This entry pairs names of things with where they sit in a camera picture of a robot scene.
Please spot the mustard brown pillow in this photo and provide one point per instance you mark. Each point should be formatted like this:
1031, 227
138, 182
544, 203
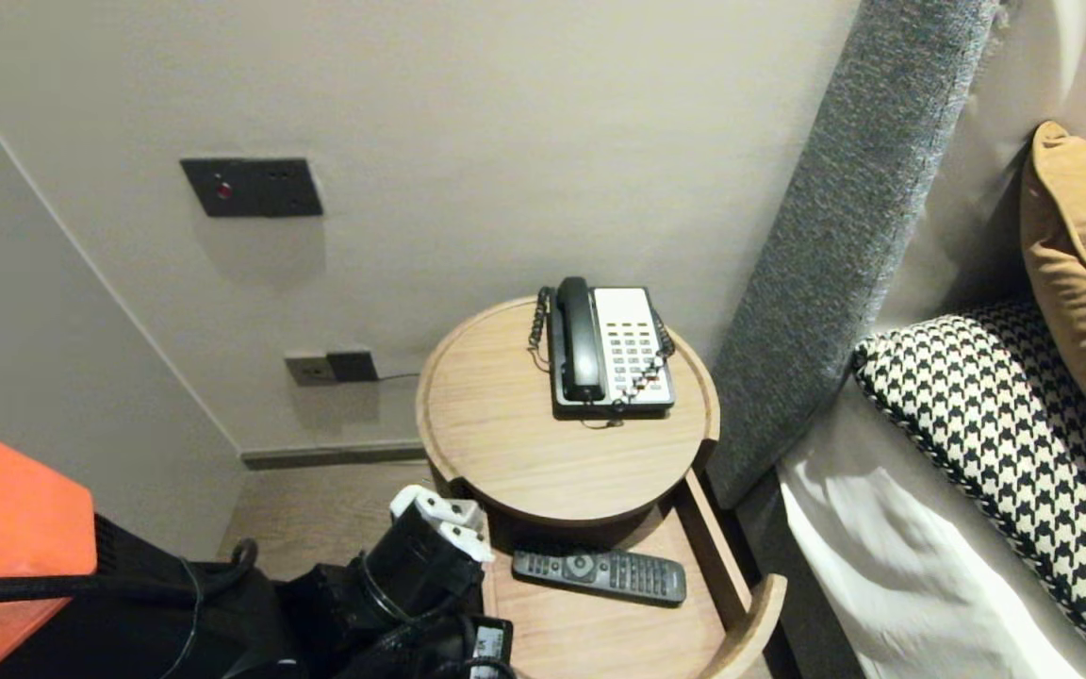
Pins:
1085, 264

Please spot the black TV remote control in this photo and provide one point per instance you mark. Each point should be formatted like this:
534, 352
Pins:
600, 573

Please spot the grey upholstered headboard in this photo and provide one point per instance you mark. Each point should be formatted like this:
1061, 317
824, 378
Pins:
845, 236

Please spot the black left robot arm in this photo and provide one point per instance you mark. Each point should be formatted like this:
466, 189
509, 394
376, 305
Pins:
6, 509

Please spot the grey upholstered bed base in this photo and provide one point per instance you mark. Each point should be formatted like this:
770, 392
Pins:
788, 604

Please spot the round wooden nightstand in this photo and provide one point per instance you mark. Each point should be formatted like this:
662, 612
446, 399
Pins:
505, 434

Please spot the black white houndstooth pillow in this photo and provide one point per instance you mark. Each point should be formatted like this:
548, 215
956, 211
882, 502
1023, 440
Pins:
995, 415

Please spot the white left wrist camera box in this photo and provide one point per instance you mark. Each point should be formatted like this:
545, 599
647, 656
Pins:
439, 514

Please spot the white bed pillow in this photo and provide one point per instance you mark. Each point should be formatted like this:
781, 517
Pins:
1024, 66

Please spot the curved wooden nightstand drawer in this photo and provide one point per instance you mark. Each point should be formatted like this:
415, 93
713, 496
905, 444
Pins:
600, 641

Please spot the silver wall socket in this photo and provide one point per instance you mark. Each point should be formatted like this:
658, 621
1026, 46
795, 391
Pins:
307, 369

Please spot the black plug adapter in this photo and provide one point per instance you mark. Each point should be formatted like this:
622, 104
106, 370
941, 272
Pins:
354, 365

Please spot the black telephone handset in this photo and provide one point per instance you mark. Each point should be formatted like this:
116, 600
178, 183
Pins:
581, 339

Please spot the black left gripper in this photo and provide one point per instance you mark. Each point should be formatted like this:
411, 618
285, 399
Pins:
486, 646

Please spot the white bed sheet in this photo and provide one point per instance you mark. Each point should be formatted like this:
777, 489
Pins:
901, 585

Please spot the black wall switch panel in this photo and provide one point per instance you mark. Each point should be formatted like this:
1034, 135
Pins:
251, 187

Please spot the grey wall baseboard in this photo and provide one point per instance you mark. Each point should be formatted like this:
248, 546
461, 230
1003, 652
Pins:
336, 455

